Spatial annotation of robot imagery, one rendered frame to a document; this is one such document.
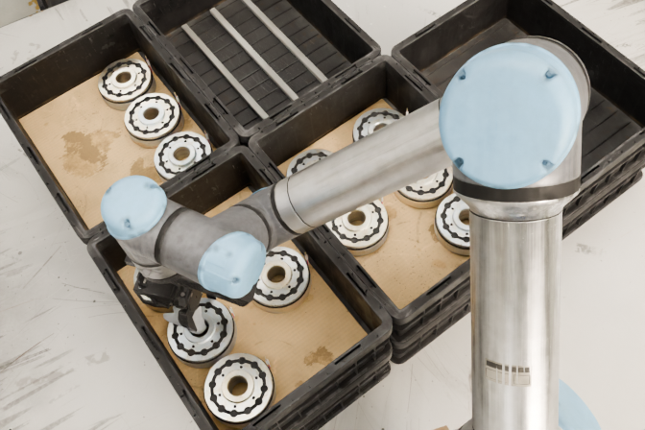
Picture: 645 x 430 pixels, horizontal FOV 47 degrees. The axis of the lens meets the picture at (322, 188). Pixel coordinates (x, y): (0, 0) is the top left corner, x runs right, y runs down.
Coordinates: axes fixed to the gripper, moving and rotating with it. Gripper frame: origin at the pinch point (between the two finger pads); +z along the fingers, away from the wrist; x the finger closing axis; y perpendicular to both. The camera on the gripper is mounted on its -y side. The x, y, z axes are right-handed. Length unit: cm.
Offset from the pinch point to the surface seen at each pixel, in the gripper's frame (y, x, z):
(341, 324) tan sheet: -20.1, -3.5, 2.0
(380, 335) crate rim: -27.3, 0.1, -8.0
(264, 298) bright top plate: -8.0, -3.9, -1.2
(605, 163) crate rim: -55, -35, -8
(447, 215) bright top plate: -32.9, -24.3, -1.1
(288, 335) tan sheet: -12.6, 0.0, 2.0
